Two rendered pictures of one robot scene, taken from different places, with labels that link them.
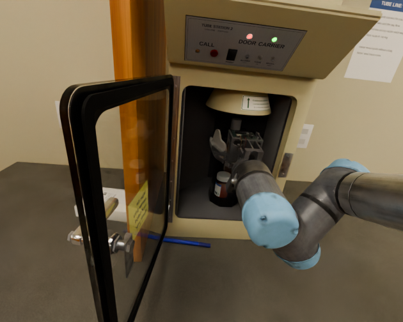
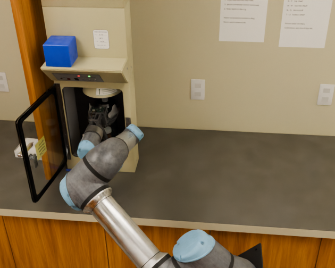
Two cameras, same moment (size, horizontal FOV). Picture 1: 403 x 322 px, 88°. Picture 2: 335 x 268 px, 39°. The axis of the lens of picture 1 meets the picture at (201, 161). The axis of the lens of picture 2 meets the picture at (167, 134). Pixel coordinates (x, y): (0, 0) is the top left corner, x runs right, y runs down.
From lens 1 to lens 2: 165 cm
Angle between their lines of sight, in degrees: 13
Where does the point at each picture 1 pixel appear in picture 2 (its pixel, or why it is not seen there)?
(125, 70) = (32, 91)
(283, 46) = (94, 77)
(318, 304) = (140, 200)
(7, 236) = not seen: outside the picture
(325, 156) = (226, 106)
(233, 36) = (72, 76)
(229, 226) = not seen: hidden behind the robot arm
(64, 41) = not seen: outside the picture
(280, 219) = (84, 149)
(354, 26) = (115, 73)
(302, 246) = not seen: hidden behind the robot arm
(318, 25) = (101, 73)
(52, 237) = (4, 167)
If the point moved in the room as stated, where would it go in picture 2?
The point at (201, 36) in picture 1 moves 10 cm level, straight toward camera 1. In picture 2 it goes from (60, 76) to (51, 87)
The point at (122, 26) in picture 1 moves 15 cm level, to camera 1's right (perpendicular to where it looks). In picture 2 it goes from (28, 77) to (64, 80)
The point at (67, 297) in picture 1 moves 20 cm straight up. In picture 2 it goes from (16, 191) to (7, 153)
